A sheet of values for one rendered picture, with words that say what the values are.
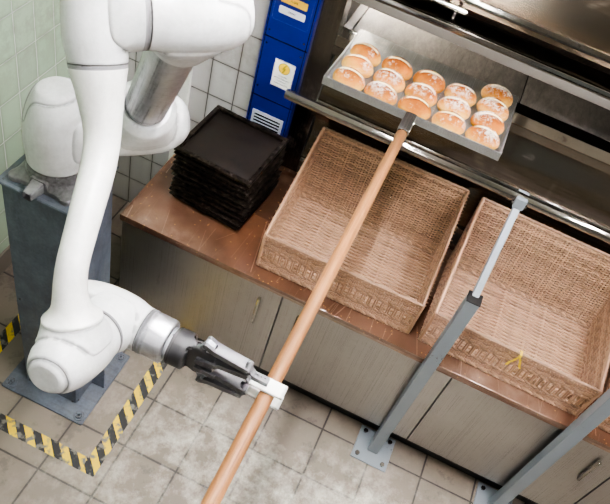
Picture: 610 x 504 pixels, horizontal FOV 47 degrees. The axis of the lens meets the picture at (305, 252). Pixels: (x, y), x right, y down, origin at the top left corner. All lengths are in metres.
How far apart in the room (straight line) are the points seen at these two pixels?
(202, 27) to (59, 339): 0.57
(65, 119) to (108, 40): 0.54
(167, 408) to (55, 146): 1.22
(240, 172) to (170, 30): 1.12
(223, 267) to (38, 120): 0.85
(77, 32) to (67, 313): 0.45
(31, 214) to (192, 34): 0.87
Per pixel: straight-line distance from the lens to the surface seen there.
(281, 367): 1.37
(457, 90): 2.19
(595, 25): 2.15
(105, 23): 1.22
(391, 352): 2.32
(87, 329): 1.23
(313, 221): 2.51
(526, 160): 2.40
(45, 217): 1.93
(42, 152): 1.80
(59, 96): 1.74
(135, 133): 1.73
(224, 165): 2.31
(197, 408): 2.67
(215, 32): 1.26
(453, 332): 2.09
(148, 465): 2.57
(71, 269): 1.22
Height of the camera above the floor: 2.35
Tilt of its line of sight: 47 degrees down
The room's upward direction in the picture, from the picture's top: 19 degrees clockwise
